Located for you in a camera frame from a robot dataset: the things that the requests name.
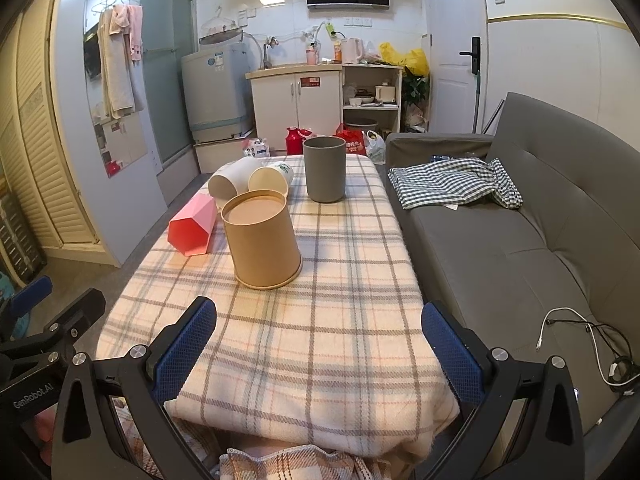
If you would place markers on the green plant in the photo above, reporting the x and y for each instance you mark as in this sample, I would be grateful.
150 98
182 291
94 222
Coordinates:
417 90

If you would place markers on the wall mirror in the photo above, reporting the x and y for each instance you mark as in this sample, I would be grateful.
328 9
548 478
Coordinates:
125 135

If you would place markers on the open kitchen shelf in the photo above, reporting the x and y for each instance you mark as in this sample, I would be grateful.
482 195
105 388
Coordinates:
395 95

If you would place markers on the louvered wardrobe door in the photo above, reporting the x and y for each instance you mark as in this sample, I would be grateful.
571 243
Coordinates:
35 135

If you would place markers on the white sink cabinet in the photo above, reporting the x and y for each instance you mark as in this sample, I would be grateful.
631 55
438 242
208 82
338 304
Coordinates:
295 105

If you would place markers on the white plastic bag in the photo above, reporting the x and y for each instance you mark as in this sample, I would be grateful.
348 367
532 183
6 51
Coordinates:
376 147

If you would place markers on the white cup with green print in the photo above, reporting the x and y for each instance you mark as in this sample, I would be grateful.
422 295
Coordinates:
271 176

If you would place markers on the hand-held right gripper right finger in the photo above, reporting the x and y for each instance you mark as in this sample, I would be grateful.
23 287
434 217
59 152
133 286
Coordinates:
452 360

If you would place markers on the yellow plastic bag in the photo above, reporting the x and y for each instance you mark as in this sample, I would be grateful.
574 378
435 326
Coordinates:
407 57

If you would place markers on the pink hexagonal cup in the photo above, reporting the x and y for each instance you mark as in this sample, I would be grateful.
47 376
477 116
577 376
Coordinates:
192 227

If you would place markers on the grey sofa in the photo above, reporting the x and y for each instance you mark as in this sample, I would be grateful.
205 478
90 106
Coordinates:
500 260

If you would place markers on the plaid tablecloth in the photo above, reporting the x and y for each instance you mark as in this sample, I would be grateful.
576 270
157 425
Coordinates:
325 335

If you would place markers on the round clip drying hanger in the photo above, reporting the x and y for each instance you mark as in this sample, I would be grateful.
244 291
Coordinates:
220 35

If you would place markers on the frosted glass sliding door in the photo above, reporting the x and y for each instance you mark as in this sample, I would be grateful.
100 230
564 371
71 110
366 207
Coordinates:
165 60

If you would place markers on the green checkered cloth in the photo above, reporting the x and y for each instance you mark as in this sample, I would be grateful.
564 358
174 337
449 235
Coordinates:
450 180

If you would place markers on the white hanging towel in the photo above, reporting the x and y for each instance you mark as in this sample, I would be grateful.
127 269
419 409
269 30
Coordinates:
116 80

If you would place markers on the dark storage crate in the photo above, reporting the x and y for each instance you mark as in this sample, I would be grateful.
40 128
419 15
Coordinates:
17 240

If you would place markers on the metal faucet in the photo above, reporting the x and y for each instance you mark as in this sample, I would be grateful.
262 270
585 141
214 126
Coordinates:
266 52

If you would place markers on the brown paper cup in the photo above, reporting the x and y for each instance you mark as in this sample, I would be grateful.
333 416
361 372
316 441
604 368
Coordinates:
262 245

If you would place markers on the white electric kettle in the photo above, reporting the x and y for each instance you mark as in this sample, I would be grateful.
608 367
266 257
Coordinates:
351 51

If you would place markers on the plain white paper cup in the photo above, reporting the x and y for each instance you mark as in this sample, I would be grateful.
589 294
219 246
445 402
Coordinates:
231 178

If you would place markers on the grey cup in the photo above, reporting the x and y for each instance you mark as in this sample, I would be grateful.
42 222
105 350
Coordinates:
324 170

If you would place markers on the white power strip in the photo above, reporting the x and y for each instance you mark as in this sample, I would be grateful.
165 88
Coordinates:
327 31

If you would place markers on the white blue printed package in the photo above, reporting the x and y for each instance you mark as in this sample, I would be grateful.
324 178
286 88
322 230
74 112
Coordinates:
256 148

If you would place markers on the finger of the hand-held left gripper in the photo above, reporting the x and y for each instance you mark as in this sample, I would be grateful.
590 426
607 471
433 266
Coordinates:
31 294
75 312

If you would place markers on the red thermos jug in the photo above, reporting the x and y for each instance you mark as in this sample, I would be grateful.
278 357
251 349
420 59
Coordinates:
295 141

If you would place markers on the blue-grey washing machine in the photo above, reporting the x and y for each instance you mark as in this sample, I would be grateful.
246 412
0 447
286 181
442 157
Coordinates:
215 90

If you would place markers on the plaid fringed cloth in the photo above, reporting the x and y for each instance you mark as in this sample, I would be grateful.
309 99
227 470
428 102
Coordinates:
300 462

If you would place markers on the orange bottle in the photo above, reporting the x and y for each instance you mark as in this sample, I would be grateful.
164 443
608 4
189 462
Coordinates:
338 52

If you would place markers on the red shopping bag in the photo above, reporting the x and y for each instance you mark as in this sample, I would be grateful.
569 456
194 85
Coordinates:
352 141

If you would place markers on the pink hanging towel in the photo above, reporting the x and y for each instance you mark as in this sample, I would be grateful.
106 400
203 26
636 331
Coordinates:
131 27

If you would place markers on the white door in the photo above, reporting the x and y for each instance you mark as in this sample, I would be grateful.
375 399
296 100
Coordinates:
452 20

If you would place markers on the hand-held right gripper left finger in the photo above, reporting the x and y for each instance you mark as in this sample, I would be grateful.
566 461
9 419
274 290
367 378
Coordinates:
186 352

